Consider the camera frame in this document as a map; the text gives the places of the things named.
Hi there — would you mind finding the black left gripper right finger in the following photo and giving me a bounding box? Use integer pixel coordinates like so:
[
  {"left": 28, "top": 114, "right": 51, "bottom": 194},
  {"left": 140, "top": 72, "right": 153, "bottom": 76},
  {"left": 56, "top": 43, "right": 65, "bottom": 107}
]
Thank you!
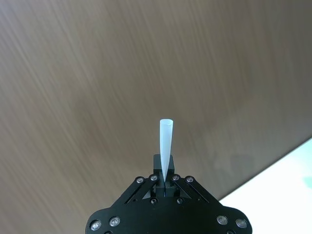
[{"left": 165, "top": 155, "right": 252, "bottom": 234}]

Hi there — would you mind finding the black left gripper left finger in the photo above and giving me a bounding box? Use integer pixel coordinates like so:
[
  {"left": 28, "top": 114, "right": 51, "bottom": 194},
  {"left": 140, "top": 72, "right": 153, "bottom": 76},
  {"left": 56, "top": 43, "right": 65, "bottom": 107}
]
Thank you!
[{"left": 85, "top": 154, "right": 166, "bottom": 234}]

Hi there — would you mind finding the translucent white plastic straw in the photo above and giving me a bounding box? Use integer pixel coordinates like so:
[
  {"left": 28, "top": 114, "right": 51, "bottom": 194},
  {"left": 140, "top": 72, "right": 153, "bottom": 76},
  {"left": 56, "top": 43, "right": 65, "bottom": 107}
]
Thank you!
[{"left": 159, "top": 118, "right": 177, "bottom": 183}]

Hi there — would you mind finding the white table cloth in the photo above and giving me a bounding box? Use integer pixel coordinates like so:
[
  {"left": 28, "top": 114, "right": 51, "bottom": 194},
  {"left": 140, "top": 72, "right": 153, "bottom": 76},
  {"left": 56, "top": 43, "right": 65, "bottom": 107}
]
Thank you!
[{"left": 219, "top": 137, "right": 312, "bottom": 234}]

